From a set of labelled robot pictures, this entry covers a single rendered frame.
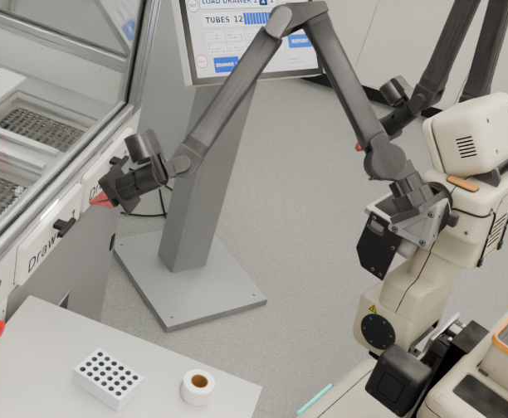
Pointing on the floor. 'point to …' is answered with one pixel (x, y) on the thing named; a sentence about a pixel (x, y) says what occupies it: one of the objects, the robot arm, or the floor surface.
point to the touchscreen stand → (193, 240)
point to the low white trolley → (35, 366)
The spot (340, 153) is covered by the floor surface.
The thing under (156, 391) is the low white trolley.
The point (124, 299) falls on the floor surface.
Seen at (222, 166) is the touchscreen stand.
